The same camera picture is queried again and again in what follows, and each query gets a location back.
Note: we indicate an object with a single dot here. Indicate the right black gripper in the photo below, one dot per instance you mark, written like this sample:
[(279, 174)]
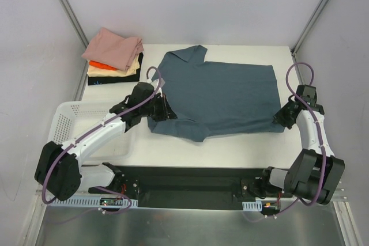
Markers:
[(285, 114)]

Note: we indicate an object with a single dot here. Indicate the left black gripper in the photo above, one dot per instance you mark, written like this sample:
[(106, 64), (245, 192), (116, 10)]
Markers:
[(164, 108)]

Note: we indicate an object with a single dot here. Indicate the teal blue t-shirt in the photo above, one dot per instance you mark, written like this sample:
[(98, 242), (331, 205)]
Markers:
[(216, 98)]

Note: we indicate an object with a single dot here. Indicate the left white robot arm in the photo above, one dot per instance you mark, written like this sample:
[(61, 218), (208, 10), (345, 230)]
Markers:
[(60, 169)]

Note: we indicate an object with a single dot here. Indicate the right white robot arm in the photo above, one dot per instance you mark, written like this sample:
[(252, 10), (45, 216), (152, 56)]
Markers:
[(316, 172)]

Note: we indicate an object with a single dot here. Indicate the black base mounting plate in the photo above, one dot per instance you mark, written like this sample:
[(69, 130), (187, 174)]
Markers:
[(193, 188)]

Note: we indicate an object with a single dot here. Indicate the folded cream t-shirt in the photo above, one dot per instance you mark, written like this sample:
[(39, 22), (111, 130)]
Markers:
[(132, 70)]

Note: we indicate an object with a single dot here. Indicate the folded orange t-shirt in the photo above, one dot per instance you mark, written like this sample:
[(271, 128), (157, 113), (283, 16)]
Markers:
[(101, 65)]

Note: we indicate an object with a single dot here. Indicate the folded pink t-shirt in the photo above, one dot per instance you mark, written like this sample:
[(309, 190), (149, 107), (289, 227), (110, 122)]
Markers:
[(111, 49)]

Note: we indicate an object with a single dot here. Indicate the white perforated plastic basket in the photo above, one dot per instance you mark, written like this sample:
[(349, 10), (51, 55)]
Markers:
[(74, 118)]

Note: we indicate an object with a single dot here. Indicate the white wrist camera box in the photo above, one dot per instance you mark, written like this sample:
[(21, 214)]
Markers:
[(157, 83)]

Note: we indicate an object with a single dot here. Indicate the right white cable duct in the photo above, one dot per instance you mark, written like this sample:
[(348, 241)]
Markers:
[(259, 206)]

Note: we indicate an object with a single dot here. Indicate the white cable duct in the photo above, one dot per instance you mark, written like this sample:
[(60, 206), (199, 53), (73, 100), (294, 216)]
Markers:
[(259, 206), (95, 201)]

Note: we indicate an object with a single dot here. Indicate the left white cable duct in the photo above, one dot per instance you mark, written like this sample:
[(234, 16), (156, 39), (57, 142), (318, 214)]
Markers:
[(95, 201)]

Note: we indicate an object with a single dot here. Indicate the right aluminium frame post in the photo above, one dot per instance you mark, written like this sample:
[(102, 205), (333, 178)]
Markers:
[(319, 9)]

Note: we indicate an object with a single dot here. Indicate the aluminium frame post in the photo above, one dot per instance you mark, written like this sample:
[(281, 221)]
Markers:
[(74, 21), (319, 9)]

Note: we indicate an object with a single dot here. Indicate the left aluminium frame post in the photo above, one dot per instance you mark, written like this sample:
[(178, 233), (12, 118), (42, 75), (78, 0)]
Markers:
[(74, 21)]

